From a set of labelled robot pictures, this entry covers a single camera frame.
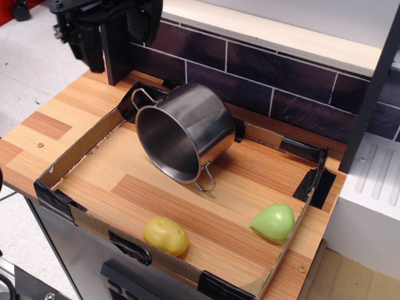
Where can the white dish drainer sink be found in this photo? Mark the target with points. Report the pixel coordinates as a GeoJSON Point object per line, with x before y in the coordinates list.
{"type": "Point", "coordinates": [364, 225]}

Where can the yellow plastic potato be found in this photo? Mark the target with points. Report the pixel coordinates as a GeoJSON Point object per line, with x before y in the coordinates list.
{"type": "Point", "coordinates": [167, 235]}

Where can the green plastic pear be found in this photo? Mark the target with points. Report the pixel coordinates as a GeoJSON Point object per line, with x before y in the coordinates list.
{"type": "Point", "coordinates": [274, 222]}

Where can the stainless steel pot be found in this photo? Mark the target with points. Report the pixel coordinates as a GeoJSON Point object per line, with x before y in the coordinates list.
{"type": "Point", "coordinates": [184, 131]}

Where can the dark wooden left post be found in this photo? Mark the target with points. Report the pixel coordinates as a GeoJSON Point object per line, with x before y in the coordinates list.
{"type": "Point", "coordinates": [116, 48]}

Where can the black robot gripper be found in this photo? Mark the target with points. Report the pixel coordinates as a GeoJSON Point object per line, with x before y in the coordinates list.
{"type": "Point", "coordinates": [143, 18]}

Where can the black oven control panel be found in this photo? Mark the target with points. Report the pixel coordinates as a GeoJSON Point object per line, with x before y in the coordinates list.
{"type": "Point", "coordinates": [144, 285]}

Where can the dark wooden post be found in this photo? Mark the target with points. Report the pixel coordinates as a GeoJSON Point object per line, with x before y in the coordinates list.
{"type": "Point", "coordinates": [116, 48]}
{"type": "Point", "coordinates": [372, 95]}

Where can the black caster wheel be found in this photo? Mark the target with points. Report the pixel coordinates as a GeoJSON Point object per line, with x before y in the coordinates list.
{"type": "Point", "coordinates": [21, 11]}

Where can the red object top left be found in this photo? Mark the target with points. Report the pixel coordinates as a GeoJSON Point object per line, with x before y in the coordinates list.
{"type": "Point", "coordinates": [5, 11]}

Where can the light wooden shelf board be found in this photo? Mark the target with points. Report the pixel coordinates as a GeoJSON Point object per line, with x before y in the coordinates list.
{"type": "Point", "coordinates": [302, 43]}

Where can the dark wooden right post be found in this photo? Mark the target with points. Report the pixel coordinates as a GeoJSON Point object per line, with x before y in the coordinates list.
{"type": "Point", "coordinates": [372, 95]}

